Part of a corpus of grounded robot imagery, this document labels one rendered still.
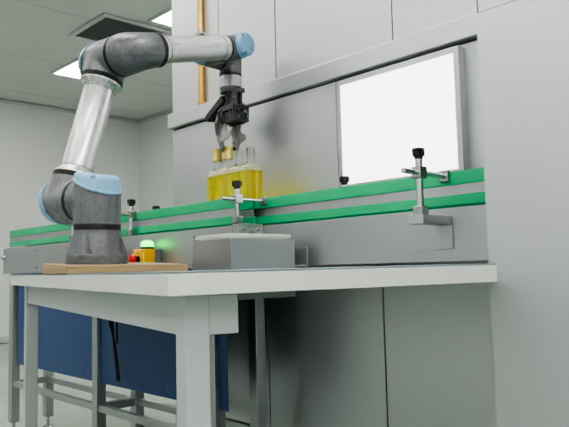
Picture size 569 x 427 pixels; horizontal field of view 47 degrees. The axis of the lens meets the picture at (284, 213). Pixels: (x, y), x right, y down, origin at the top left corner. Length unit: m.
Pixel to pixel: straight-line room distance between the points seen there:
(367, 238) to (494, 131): 0.52
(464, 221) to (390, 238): 0.21
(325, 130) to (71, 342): 1.43
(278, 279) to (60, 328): 2.04
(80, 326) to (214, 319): 1.83
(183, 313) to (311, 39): 1.41
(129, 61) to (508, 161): 1.03
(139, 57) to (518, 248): 1.10
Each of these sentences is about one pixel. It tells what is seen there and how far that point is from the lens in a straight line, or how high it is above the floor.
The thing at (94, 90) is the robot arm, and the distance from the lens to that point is 1.89.
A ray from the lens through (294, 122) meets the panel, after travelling 2.17.
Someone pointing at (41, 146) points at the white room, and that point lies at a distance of 8.22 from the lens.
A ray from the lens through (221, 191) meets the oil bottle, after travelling 2.19.
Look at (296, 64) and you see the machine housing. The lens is 2.25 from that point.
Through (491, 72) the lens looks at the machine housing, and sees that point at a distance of 1.35.
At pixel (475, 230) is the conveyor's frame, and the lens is 1.51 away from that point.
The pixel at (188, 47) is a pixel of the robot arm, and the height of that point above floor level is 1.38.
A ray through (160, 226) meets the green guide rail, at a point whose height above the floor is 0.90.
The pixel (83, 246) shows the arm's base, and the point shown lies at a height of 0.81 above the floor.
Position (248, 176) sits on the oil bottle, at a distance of 2.09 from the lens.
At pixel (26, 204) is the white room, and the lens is 8.06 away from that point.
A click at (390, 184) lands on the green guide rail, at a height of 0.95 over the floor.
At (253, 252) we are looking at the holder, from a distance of 1.69.
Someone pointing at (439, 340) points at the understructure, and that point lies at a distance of 1.83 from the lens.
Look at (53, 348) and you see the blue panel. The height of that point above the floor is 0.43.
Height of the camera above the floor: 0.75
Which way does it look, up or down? 5 degrees up
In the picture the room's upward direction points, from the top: 1 degrees counter-clockwise
